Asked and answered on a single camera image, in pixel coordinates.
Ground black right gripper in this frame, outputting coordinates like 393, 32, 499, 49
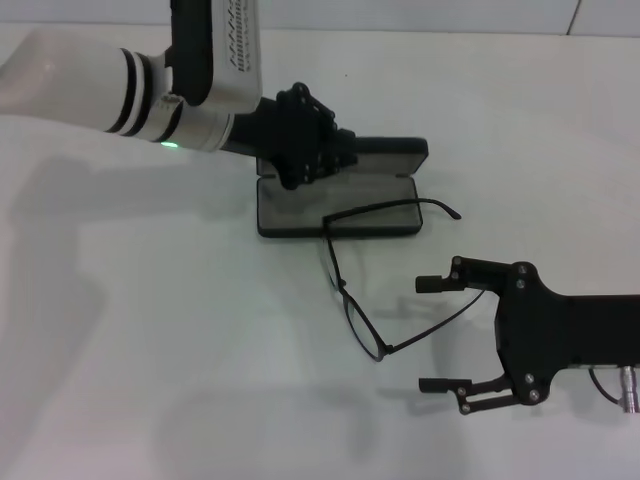
414, 255, 640, 416

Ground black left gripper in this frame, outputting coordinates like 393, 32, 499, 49
227, 81, 360, 191

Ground black glasses case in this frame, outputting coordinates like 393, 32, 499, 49
254, 135, 430, 240

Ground black glasses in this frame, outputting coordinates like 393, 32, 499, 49
322, 197, 463, 363

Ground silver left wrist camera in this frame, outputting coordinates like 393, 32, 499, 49
167, 0, 265, 115

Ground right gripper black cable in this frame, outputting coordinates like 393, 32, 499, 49
589, 365, 640, 415

